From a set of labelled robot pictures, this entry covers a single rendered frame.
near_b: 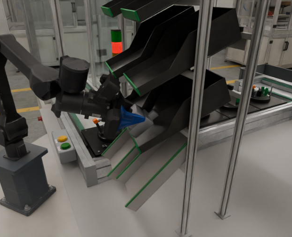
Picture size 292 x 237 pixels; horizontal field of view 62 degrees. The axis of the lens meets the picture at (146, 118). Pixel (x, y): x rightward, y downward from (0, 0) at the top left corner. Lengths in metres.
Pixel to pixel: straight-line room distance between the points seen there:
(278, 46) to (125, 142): 5.49
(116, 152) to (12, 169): 0.35
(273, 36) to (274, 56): 0.47
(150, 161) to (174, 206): 0.23
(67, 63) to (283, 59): 6.05
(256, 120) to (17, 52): 1.22
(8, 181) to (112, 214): 0.37
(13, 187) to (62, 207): 0.18
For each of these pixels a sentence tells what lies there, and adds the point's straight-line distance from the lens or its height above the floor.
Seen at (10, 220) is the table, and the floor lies 0.86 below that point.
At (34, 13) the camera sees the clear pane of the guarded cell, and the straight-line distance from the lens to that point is 2.29.
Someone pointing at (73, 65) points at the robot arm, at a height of 1.42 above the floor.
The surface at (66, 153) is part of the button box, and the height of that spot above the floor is 0.95.
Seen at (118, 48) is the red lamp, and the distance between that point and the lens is 1.22.
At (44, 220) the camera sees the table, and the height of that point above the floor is 0.86.
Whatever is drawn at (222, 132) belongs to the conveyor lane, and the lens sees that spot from 1.33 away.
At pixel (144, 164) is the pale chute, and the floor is 1.06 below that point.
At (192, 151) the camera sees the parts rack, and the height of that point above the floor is 1.19.
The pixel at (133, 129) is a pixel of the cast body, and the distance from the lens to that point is 0.63.
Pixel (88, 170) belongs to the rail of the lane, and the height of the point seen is 0.94.
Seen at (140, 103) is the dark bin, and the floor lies 1.23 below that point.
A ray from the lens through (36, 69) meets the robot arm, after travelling 0.65.
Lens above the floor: 1.55
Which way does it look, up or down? 27 degrees down
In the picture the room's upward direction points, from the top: straight up
